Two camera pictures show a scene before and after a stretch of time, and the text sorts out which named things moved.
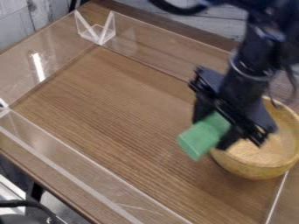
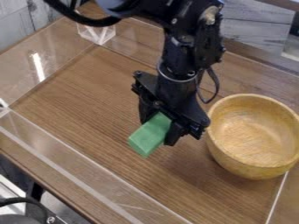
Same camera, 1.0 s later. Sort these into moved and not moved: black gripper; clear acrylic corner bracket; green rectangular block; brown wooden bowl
Moved: black gripper; green rectangular block
Not moved: brown wooden bowl; clear acrylic corner bracket
